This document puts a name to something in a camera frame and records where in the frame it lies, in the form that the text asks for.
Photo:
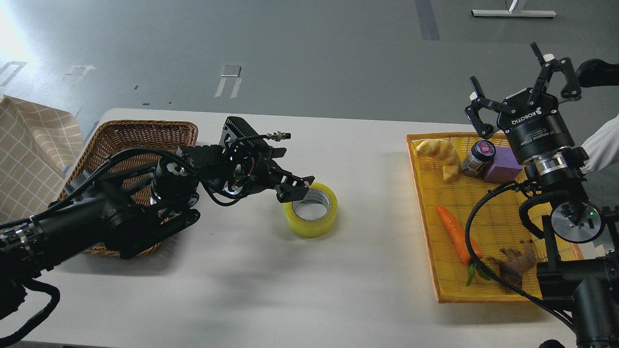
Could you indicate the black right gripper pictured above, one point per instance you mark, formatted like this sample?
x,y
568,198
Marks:
x,y
534,123

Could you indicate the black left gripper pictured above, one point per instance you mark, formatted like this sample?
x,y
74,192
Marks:
x,y
253,175

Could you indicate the yellow tape roll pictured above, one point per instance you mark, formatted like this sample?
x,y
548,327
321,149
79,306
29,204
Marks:
x,y
313,228

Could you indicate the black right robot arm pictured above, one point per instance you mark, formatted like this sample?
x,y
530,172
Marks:
x,y
582,294

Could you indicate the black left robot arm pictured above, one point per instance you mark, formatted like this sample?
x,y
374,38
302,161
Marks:
x,y
98,208

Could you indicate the purple foam block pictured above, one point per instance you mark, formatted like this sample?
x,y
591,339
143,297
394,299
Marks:
x,y
503,168

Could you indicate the small dark jar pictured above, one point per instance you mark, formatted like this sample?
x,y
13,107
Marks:
x,y
480,154

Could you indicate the black shoe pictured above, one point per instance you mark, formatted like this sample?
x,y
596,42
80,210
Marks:
x,y
598,73

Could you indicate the person leg white trousers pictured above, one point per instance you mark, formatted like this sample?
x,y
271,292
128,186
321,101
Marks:
x,y
602,147

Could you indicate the yellow plastic tray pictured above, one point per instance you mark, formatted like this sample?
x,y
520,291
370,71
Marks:
x,y
496,225

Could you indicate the toy croissant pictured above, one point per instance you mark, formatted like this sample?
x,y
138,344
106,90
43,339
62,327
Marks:
x,y
443,151

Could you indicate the white metal stand base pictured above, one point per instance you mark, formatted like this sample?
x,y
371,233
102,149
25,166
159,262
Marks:
x,y
514,9

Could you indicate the orange toy carrot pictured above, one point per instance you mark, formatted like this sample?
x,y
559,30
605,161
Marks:
x,y
458,237

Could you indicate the brown wicker basket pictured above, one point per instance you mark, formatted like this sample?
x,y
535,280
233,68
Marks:
x,y
117,135

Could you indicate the beige checkered cloth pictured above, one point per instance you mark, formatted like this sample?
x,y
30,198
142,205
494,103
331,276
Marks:
x,y
37,144

